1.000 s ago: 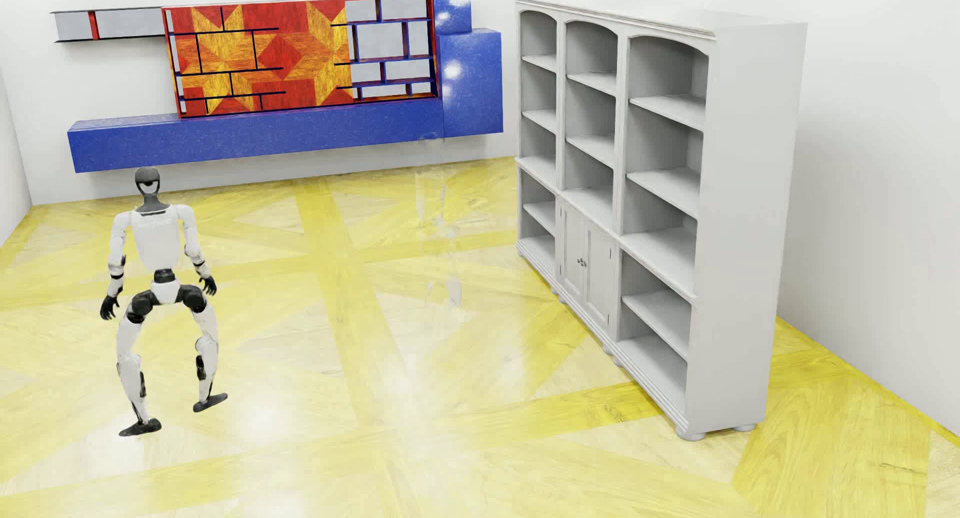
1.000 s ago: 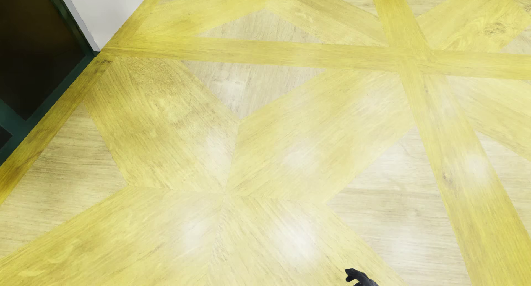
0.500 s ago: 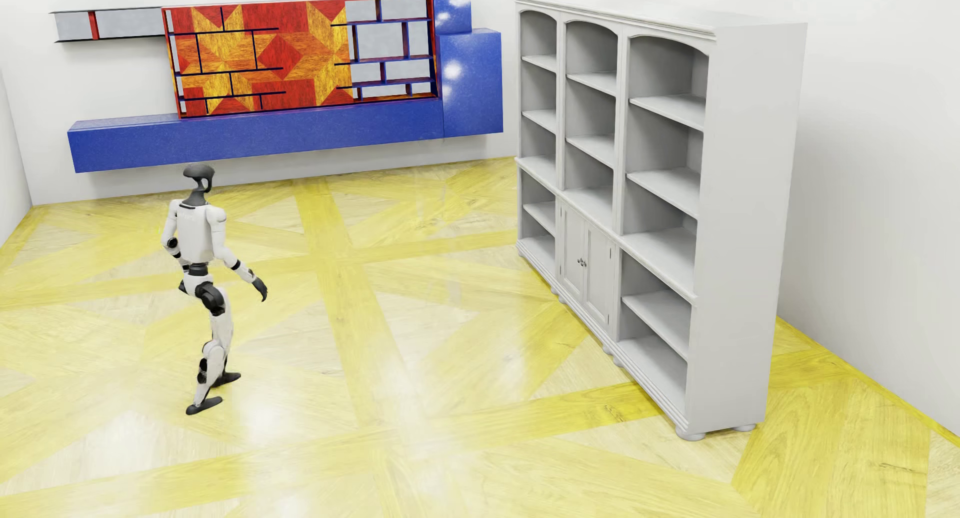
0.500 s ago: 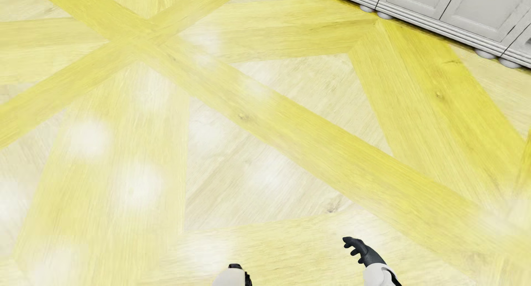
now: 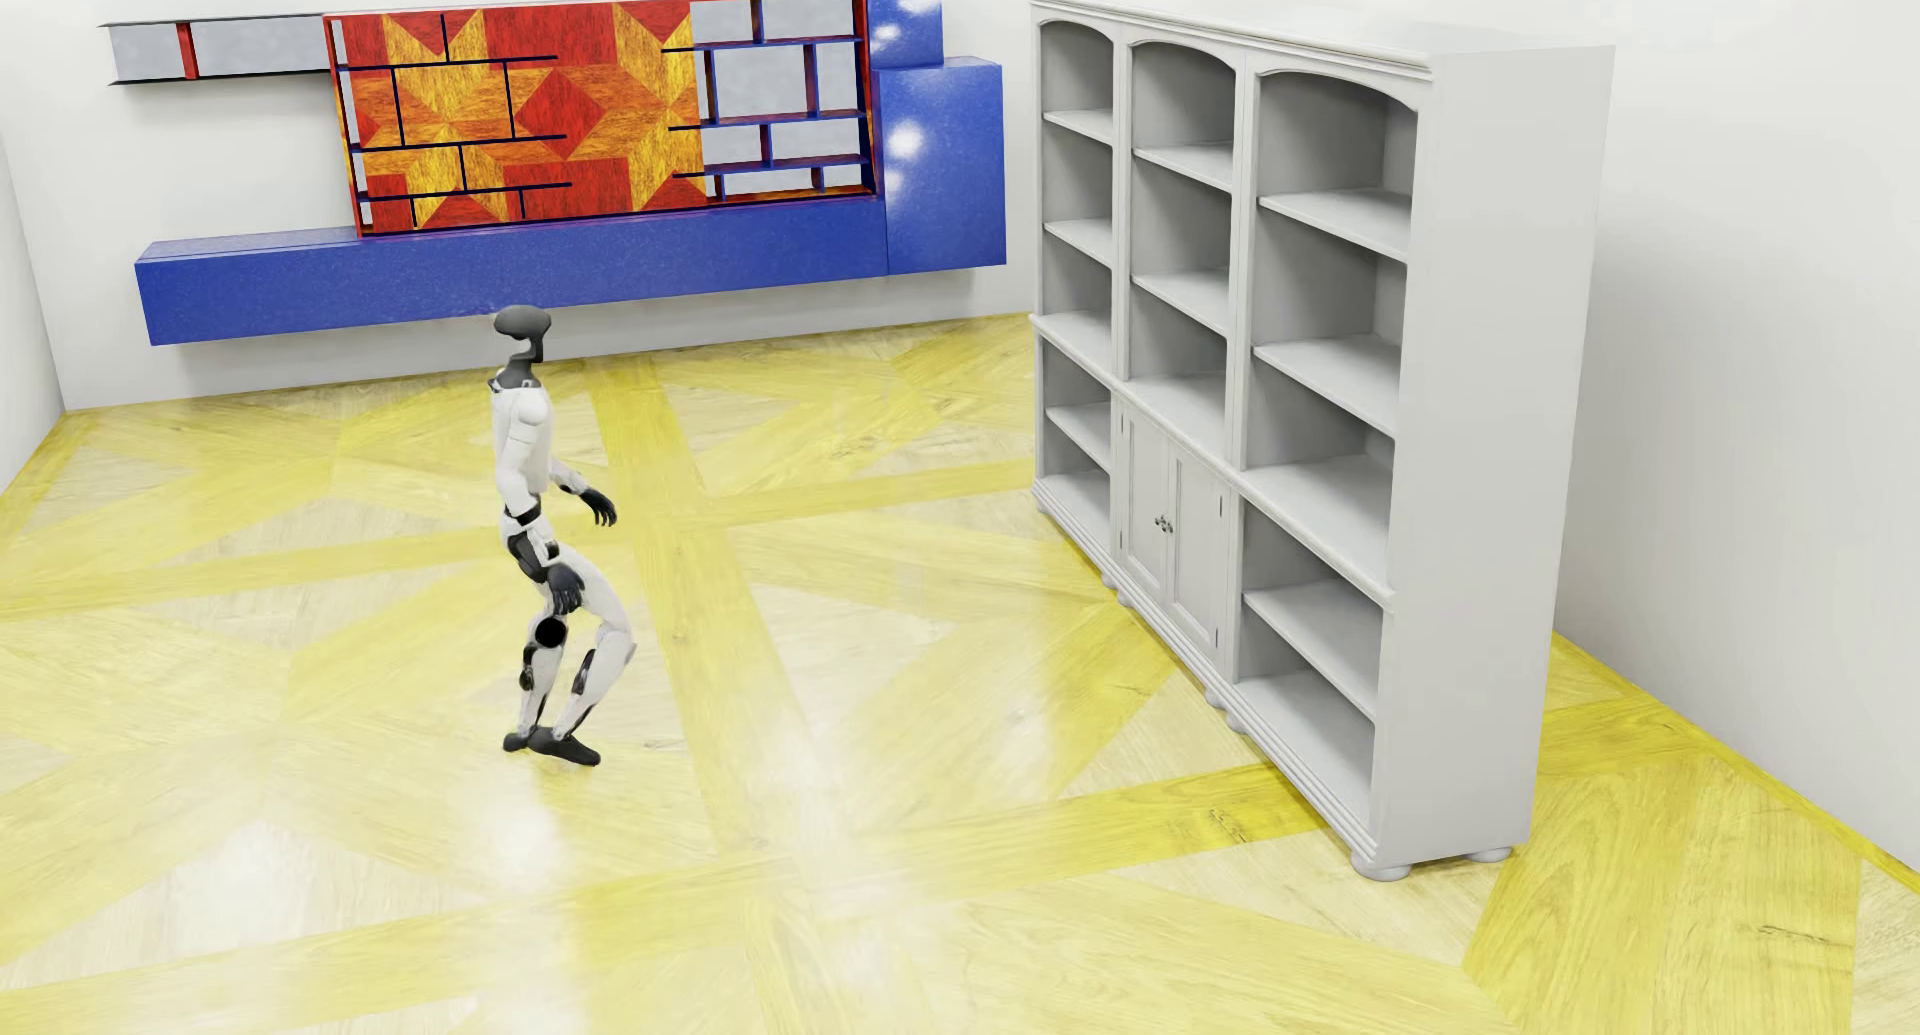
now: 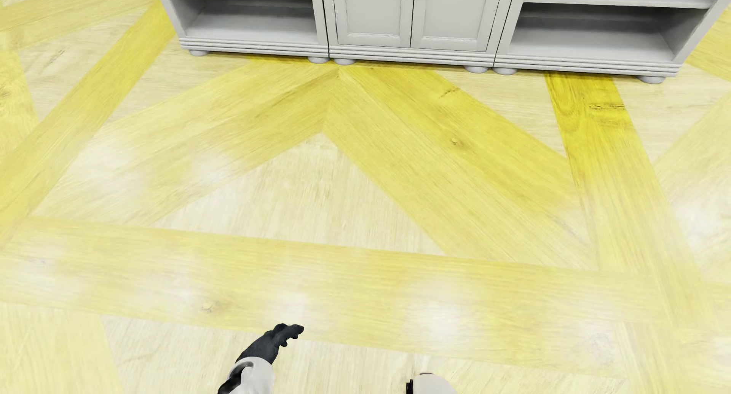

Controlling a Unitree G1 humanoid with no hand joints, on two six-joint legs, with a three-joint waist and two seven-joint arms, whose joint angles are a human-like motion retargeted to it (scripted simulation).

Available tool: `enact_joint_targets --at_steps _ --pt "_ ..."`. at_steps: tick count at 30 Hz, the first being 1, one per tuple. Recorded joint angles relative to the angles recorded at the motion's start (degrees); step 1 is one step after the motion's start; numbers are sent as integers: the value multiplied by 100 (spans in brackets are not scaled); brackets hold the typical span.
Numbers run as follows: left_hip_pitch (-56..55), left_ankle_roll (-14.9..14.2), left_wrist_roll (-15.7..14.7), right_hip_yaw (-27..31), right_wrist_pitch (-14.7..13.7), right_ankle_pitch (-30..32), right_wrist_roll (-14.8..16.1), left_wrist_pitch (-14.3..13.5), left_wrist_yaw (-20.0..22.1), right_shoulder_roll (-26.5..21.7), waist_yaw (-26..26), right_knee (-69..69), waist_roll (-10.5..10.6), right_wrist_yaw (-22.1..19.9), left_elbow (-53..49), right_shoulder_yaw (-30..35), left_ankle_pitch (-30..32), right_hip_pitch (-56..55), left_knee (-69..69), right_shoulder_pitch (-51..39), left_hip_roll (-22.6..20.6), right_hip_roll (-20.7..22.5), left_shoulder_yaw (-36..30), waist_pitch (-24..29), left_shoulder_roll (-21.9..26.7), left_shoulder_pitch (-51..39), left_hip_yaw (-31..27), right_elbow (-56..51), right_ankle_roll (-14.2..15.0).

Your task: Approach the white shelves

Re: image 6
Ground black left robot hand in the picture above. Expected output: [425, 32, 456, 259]
[236, 324, 305, 365]

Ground white right robot leg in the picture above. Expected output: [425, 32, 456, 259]
[406, 373, 457, 394]

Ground white shelf unit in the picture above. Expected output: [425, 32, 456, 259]
[492, 0, 731, 85]
[153, 0, 330, 64]

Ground white two-door cabinet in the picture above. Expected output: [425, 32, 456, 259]
[321, 0, 517, 74]

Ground white cabinet door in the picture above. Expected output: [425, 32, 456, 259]
[410, 0, 506, 53]
[331, 0, 416, 48]

